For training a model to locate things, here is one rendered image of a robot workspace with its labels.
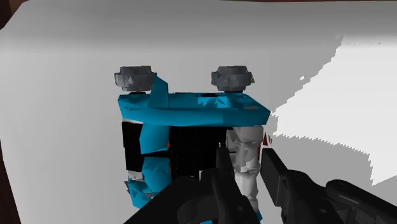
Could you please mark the blue robot toy figure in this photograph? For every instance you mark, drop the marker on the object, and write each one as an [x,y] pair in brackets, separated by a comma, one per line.
[186,108]

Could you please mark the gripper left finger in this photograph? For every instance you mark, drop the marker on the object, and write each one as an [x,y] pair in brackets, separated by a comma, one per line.
[223,192]

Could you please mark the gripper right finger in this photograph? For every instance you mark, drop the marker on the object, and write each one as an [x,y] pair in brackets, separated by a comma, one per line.
[297,192]

